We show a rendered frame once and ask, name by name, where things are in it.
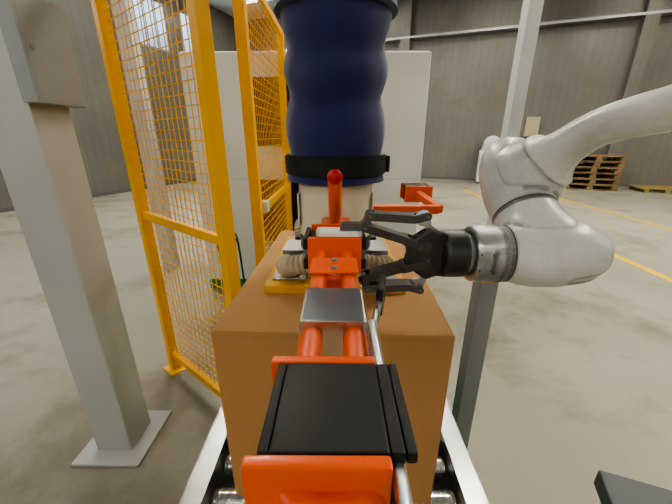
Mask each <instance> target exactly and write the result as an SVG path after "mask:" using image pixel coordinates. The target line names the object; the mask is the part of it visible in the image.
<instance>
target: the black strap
mask: <svg viewBox="0 0 672 504"><path fill-rule="evenodd" d="M285 168H286V172H287V173H288V174H290V175H294V176H301V177H313V178H327V175H328V173H329V171H331V170H332V169H338V170H339V171H341V173H342V175H343V178H360V177H372V176H378V175H382V174H384V173H385V172H389V169H390V156H388V155H385V154H383V153H381V155H375V156H355V157H313V156H296V155H292V154H291V153H288V154H286V155H285Z"/></svg>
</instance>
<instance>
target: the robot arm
mask: <svg viewBox="0 0 672 504"><path fill-rule="evenodd" d="M668 132H672V84H671V85H668V86H665V87H661V88H658V89H654V90H651V91H648V92H644V93H641V94H638V95H634V96H631V97H628V98H625V99H621V100H618V101H616V102H613V103H610V104H607V105H604V106H602V107H599V108H597V109H595V110H593V111H590V112H588V113H586V114H584V115H582V116H580V117H578V118H577V119H575V120H573V121H571V122H570V123H568V124H566V125H565V126H563V127H561V128H560V129H558V130H556V131H555V132H553V133H551V134H549V135H546V136H542V137H528V138H527V139H525V138H521V137H505V138H502V139H499V140H497V141H495V142H494V143H492V144H491V145H490V146H489V147H488V148H487V149H486V150H485V151H484V153H483V155H482V157H481V160H480V163H479V171H478V177H479V185H480V190H481V195H482V198H483V202H484V205H485V208H486V210H487V213H488V214H489V216H490V218H491V220H492V222H493V225H469V226H467V227H466V228H465V229H464V230H463V229H436V228H434V227H433V226H432V222H431V219H432V214H431V213H430V212H429V211H427V210H425V209H424V210H420V211H417V212H398V211H384V210H366V211H365V214H364V217H363V219H362V220H361V221H342V222H340V227H318V228H317V229H316V237H361V236H362V232H365V233H368V234H371V235H374V236H378V237H381V238H384V239H387V240H391V241H394V242H397V243H400V244H403V245H404V246H405V248H406V252H405V255H404V258H401V259H398V260H397V261H394V262H391V263H387V264H383V265H380V266H376V267H372V268H369V269H365V270H361V273H360V274H358V281H359V283H360V284H361V285H362V288H363V291H364V292H365V293H376V289H377V285H378V281H379V280H377V279H379V276H380V274H386V277H389V276H392V275H396V274H400V273H409V272H413V271H414V272H415V273H417V274H418V275H419V276H418V277H412V279H407V278H403V279H386V292H405V291H410V292H414V293H417V294H422V293H424V288H423V286H424V284H425V282H426V279H429V278H431V277H434V276H441V277H464V278H465V279H466V280H468V281H471V282H509V283H513V284H516V285H519V286H527V287H561V286H570V285H577V284H583V283H587V282H590V281H593V280H594V279H595V278H597V277H599V276H600V275H602V274H603V273H605V272H606V271H607V270H608V269H609V268H610V266H611V265H612V262H613V259H614V244H613V242H612V240H611V238H610V237H609V236H608V235H607V234H606V233H604V232H603V231H601V230H599V229H598V228H596V227H594V226H592V225H589V224H587V223H584V222H577V221H576V219H575V218H574V217H573V216H571V215H570V214H569V213H568V212H566V211H565V210H564V209H563V208H562V206H561V205H560V204H559V202H558V199H559V198H560V197H561V194H562V193H563V191H564V190H565V188H566V187H567V186H568V185H569V184H570V183H571V182H572V180H573V173H574V170H575V167H576V166H577V165H578V163H579V162H580V161H581V160H583V159H584V158H585V157H586V156H587V155H589V154H590V153H592V152H594V151H595V150H597V149H599V148H601V147H603V146H605V145H608V144H610V143H614V142H617V141H621V140H625V139H630V138H636V137H642V136H648V135H655V134H661V133H668ZM372 221H379V222H393V223H408V224H418V225H419V226H424V227H425V228H423V229H422V230H420V231H419V232H417V233H415V234H414V235H411V234H408V233H405V232H399V231H396V230H393V229H390V228H386V227H383V226H380V225H377V224H374V223H371V222H372Z"/></svg>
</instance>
